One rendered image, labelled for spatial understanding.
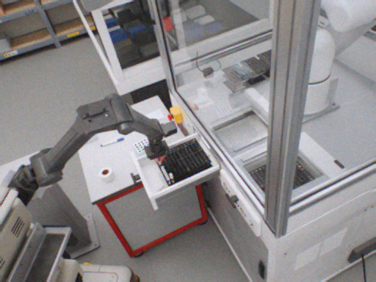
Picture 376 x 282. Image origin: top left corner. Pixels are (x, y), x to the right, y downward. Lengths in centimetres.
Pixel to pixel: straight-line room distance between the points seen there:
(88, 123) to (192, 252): 153
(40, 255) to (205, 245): 124
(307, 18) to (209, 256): 179
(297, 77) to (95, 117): 50
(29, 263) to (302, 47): 104
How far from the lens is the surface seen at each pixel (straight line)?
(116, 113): 85
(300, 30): 60
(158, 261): 222
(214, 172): 142
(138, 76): 207
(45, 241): 125
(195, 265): 216
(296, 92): 67
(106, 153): 181
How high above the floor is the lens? 198
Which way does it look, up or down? 44 degrees down
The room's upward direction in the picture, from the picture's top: 12 degrees counter-clockwise
